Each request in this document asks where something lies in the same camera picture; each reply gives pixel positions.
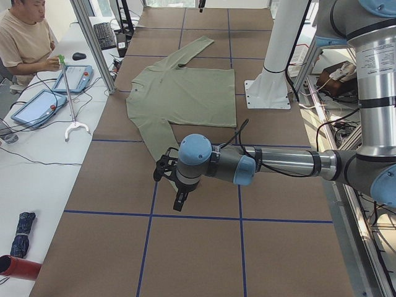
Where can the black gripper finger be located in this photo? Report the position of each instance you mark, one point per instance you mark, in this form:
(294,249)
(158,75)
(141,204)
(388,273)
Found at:
(201,5)

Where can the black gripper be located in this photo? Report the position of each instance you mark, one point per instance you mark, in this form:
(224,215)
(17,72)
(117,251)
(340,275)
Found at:
(186,187)

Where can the green long-sleeve shirt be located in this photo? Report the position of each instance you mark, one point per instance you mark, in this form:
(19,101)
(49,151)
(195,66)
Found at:
(168,92)

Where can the black power adapter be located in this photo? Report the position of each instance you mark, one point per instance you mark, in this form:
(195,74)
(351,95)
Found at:
(121,44)

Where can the black keyboard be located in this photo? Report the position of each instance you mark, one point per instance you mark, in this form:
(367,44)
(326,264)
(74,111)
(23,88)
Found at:
(104,35)

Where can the white central column base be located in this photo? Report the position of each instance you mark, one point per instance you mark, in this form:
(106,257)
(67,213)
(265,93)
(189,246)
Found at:
(269,90)

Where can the black computer mouse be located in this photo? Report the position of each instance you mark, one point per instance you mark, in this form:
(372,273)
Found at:
(78,56)

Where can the blue teach pendant far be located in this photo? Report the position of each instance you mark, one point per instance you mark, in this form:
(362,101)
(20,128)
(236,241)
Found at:
(78,77)

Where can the blue teach pendant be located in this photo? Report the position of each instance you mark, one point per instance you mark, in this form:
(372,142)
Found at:
(39,109)
(78,77)

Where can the brown box with adapter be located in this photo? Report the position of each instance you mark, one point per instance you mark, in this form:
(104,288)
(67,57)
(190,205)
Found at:
(338,79)

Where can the blue teach pendant near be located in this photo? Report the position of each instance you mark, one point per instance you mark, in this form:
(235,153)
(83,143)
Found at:
(39,109)

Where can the folded dark blue umbrella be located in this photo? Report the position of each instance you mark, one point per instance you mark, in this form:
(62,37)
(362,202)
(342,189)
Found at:
(20,244)

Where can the man in beige shirt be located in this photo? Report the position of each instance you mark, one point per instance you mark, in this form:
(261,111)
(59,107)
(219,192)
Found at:
(26,41)

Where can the red cylinder bottle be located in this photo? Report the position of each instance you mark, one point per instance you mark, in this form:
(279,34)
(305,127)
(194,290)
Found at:
(20,268)

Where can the aluminium frame post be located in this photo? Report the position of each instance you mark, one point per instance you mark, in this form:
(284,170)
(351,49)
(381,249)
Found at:
(87,29)

